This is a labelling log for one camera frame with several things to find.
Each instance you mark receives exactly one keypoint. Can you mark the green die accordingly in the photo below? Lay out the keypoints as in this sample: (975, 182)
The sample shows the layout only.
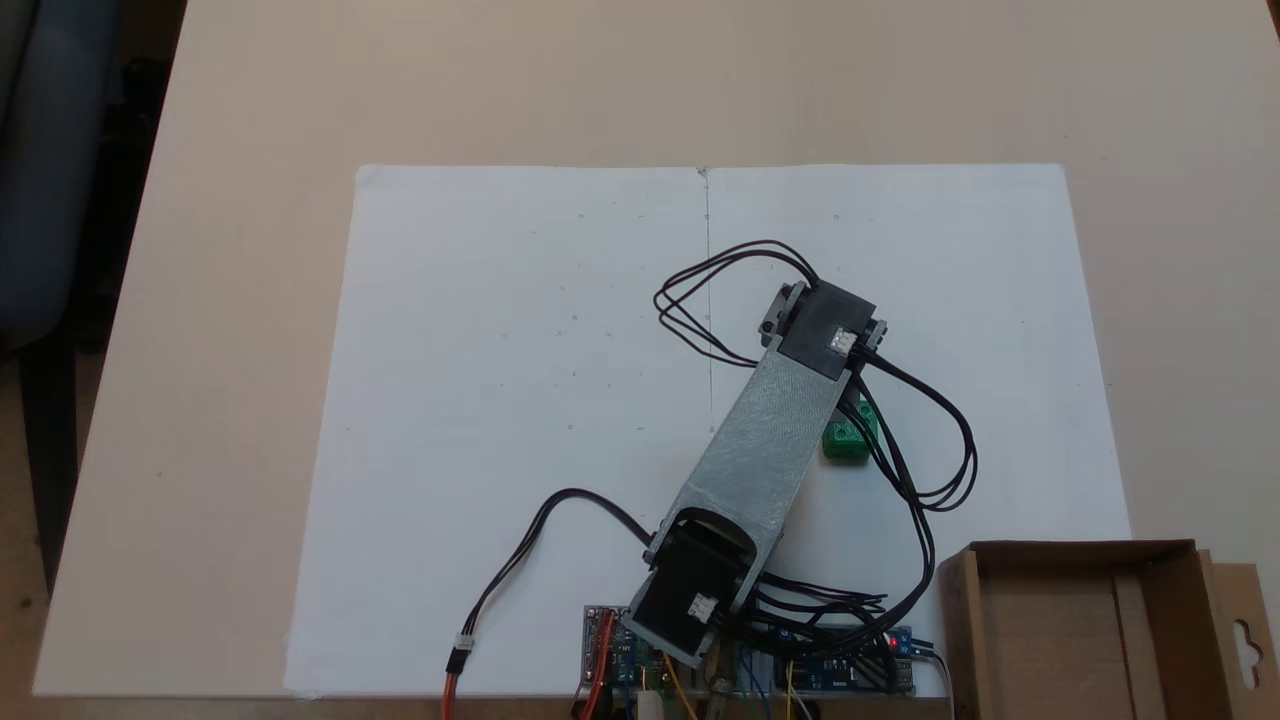
(845, 446)

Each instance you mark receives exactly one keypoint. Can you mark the brown cardboard box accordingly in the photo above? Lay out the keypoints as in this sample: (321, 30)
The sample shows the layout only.
(1050, 640)

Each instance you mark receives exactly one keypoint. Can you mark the large white paper sheet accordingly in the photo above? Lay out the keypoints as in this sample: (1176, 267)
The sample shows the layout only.
(500, 350)

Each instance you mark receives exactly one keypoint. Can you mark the dark blue office chair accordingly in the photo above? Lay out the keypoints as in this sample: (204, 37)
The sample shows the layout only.
(50, 150)

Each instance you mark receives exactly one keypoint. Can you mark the blue circuit board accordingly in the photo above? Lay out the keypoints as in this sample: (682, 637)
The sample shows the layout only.
(850, 670)

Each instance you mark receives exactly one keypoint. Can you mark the white plastic cap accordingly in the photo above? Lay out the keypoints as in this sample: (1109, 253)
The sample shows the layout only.
(651, 706)

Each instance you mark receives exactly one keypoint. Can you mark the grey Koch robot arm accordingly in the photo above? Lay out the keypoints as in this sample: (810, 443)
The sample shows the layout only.
(770, 440)

